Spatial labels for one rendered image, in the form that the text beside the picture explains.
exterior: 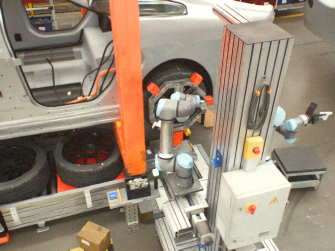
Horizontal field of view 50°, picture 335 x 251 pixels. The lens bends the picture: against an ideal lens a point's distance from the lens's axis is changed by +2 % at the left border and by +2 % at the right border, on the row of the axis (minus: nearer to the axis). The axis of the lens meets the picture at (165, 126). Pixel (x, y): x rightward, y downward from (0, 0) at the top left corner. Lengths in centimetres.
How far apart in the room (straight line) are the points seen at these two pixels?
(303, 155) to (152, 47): 186
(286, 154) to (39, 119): 238
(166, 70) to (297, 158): 156
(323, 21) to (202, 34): 233
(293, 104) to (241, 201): 335
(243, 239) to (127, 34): 149
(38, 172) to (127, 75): 132
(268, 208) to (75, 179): 181
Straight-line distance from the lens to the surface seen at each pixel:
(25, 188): 334
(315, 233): 362
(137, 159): 299
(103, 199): 335
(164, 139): 239
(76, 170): 327
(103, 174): 330
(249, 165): 212
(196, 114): 348
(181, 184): 256
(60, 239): 345
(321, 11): 522
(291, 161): 372
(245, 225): 223
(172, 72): 324
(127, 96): 261
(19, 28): 475
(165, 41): 308
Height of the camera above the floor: 269
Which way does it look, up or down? 37 degrees down
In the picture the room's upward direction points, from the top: straight up
